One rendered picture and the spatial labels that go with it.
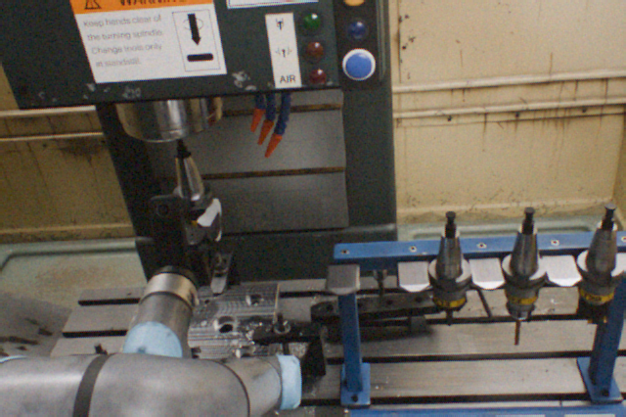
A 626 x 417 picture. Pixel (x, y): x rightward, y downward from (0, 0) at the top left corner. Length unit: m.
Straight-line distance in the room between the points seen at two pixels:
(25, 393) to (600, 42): 1.68
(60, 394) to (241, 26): 0.42
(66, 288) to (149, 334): 1.36
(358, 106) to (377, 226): 0.34
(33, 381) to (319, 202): 1.13
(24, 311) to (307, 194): 0.86
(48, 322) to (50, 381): 1.40
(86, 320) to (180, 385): 1.02
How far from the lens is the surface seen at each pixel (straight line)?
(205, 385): 0.61
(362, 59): 0.77
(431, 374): 1.33
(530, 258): 1.03
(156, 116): 0.99
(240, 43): 0.78
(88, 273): 2.29
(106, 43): 0.82
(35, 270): 2.39
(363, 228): 1.72
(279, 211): 1.67
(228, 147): 1.58
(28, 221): 2.42
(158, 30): 0.79
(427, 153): 2.04
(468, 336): 1.40
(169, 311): 0.94
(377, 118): 1.57
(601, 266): 1.07
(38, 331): 1.98
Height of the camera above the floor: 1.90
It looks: 35 degrees down
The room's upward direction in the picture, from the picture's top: 7 degrees counter-clockwise
